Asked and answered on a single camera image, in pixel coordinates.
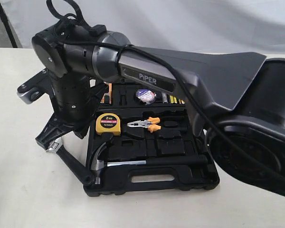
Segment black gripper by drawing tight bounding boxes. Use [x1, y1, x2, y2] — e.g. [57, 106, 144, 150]
[35, 83, 105, 150]

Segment PVC electrical tape roll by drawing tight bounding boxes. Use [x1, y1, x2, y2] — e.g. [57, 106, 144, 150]
[135, 89, 157, 105]

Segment black adjustable wrench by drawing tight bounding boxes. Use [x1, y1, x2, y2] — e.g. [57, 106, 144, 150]
[46, 137, 95, 186]

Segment claw hammer black handle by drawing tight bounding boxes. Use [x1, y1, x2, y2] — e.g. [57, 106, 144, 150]
[90, 142, 209, 185]

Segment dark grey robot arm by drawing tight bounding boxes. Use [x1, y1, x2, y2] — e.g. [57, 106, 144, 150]
[28, 25, 285, 197]

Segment black plastic tool case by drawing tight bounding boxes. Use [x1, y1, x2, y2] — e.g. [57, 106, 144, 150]
[84, 80, 219, 197]

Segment orange utility knife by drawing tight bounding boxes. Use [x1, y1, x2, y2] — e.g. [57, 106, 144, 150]
[100, 82, 112, 105]

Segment yellow measuring tape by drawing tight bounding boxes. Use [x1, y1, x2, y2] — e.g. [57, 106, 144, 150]
[95, 113, 121, 136]

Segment yellow screwdriver left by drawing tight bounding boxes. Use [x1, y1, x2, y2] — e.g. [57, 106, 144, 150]
[169, 95, 178, 104]

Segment black metal stand pole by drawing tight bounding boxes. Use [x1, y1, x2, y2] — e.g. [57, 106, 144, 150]
[0, 3, 18, 48]

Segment white backdrop cloth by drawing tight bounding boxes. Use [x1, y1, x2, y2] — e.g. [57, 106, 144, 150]
[0, 0, 285, 62]

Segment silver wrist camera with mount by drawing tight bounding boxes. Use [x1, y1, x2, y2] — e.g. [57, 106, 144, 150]
[17, 69, 51, 105]

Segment orange handled pliers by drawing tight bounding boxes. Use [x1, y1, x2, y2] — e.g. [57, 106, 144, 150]
[126, 117, 162, 133]

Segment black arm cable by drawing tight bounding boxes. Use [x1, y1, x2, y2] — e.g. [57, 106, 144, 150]
[45, 0, 285, 181]

